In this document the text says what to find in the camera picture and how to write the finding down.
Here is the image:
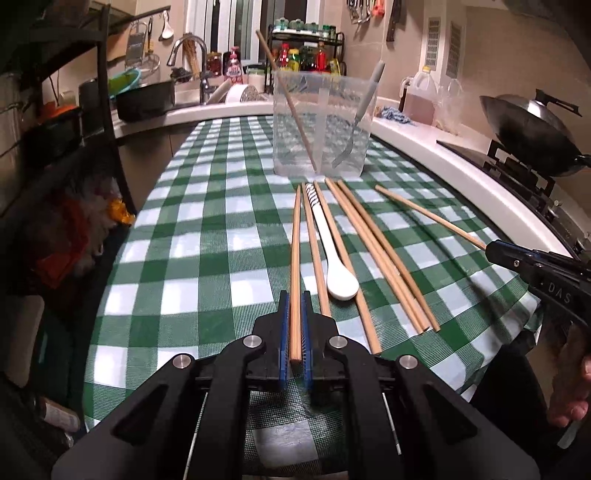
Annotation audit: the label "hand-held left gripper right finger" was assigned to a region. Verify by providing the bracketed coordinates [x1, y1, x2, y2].
[301, 291, 542, 480]

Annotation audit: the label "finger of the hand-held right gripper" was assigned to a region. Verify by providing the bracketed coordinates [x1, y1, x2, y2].
[486, 240, 579, 289]

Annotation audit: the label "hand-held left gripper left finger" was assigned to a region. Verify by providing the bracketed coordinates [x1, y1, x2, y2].
[51, 291, 293, 480]

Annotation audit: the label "wooden chopstick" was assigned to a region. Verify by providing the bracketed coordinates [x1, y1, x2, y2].
[301, 183, 331, 318]
[255, 30, 320, 173]
[336, 179, 441, 332]
[313, 180, 382, 356]
[374, 185, 490, 252]
[324, 178, 428, 335]
[288, 184, 304, 362]

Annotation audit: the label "white spoon with striped handle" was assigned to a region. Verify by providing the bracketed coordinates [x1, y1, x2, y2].
[305, 183, 360, 302]

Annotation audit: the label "clear plastic divided container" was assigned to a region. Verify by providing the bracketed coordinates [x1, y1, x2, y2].
[272, 69, 379, 179]

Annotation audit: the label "hanging kitchen utensils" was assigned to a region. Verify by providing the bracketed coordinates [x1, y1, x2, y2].
[348, 0, 387, 24]

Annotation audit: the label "person's right hand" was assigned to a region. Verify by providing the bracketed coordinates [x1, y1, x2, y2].
[547, 330, 591, 423]

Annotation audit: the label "black gas stove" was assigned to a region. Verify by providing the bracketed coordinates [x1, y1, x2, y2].
[436, 137, 591, 243]

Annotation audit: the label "green checked tablecloth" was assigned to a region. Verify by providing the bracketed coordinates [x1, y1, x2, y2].
[82, 114, 544, 479]

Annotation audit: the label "black wok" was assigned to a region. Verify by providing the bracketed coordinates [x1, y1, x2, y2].
[479, 89, 591, 179]

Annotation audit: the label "clear plastic bottle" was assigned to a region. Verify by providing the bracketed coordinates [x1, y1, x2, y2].
[436, 78, 465, 136]

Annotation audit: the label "plastic jug of cooking oil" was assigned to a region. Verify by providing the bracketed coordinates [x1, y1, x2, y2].
[399, 65, 440, 127]

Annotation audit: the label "blue dish cloth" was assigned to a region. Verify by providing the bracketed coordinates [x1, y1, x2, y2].
[376, 106, 419, 126]

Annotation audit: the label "orange plastic bag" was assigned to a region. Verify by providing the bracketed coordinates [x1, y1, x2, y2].
[106, 198, 137, 227]

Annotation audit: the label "red plastic bag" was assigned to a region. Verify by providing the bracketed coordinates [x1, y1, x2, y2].
[36, 198, 94, 288]

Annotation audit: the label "white strainer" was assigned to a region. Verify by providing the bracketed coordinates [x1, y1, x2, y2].
[223, 83, 262, 105]

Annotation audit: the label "hanging kitchen knife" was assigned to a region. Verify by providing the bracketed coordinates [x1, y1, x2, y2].
[385, 0, 403, 42]

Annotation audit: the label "black spice rack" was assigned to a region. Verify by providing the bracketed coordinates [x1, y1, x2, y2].
[267, 25, 346, 77]

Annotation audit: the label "black cooking pot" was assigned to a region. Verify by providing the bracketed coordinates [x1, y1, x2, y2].
[114, 79, 177, 122]

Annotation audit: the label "pink dish soap bottle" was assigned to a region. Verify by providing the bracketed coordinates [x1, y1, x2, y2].
[223, 46, 246, 86]

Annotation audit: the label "chrome kitchen faucet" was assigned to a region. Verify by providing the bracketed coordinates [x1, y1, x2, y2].
[167, 34, 212, 106]

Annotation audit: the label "bundle of chopsticks by faucet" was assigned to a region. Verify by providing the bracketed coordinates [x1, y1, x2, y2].
[184, 39, 202, 79]

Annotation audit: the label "green colander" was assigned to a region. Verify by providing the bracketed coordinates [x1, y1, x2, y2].
[108, 68, 142, 98]

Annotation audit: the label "black metal shelf rack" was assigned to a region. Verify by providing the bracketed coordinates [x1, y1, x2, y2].
[0, 0, 140, 296]

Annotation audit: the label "kitchen window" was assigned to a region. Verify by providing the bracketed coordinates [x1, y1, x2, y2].
[185, 0, 324, 62]

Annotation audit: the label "metal box grater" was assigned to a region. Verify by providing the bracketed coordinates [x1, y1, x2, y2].
[125, 22, 148, 66]

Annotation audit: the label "white wall vent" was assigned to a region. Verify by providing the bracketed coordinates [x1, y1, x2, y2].
[424, 17, 442, 70]
[446, 20, 464, 77]

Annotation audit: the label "grey-handled metal fork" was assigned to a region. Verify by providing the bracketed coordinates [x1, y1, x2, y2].
[332, 60, 386, 169]

